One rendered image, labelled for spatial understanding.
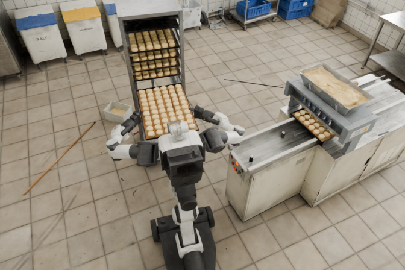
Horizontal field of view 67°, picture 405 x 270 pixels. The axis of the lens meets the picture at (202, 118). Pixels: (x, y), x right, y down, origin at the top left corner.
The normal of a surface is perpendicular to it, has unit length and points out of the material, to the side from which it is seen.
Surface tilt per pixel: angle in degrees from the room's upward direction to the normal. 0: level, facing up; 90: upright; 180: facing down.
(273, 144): 0
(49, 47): 92
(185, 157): 1
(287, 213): 0
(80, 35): 91
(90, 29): 92
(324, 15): 67
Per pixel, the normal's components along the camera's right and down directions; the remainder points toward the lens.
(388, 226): 0.01, -0.73
